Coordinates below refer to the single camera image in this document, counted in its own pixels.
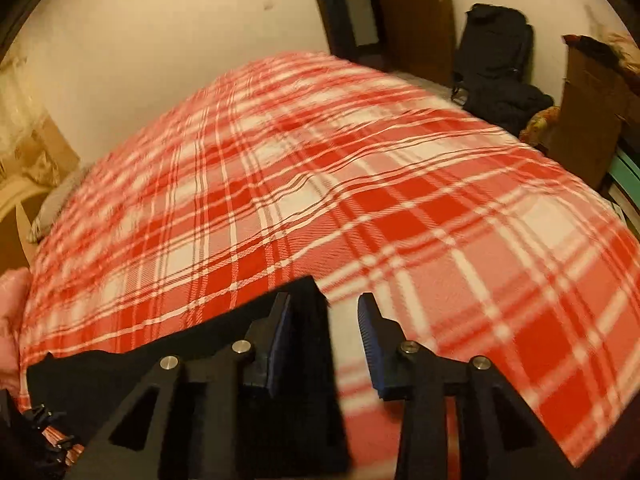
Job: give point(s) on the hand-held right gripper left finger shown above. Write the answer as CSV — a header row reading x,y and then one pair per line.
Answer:
x,y
280,340

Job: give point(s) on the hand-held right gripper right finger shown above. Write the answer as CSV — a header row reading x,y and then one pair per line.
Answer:
x,y
375,350

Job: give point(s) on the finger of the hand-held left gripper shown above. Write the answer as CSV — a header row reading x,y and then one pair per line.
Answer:
x,y
52,435

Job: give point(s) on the black pants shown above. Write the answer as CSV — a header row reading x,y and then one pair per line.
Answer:
x,y
315,360

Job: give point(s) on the pink pillow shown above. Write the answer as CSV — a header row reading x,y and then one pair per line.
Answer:
x,y
10,320

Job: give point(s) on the red plaid blanket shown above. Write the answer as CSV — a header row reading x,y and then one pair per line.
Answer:
x,y
400,185

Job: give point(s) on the grey striped pillow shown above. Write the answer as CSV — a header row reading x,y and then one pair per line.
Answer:
x,y
52,205

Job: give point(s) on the cream and brown headboard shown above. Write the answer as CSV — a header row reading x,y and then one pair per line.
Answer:
x,y
15,200

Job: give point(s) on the black jacket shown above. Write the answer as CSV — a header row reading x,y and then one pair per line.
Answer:
x,y
510,105

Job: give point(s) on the floral cloth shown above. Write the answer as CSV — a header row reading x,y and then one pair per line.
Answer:
x,y
542,125

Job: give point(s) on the cardboard box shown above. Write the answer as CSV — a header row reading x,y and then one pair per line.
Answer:
x,y
585,120

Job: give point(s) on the beige patterned curtain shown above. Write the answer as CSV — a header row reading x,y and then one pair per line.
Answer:
x,y
20,110

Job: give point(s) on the brown wooden door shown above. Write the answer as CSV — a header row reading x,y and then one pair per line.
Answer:
x,y
410,20

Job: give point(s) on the black backpack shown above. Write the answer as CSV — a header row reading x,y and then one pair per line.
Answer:
x,y
495,40

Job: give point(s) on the dark cloth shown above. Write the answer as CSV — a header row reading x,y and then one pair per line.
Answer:
x,y
595,50

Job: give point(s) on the dark door frame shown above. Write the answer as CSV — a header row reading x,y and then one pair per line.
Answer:
x,y
345,5

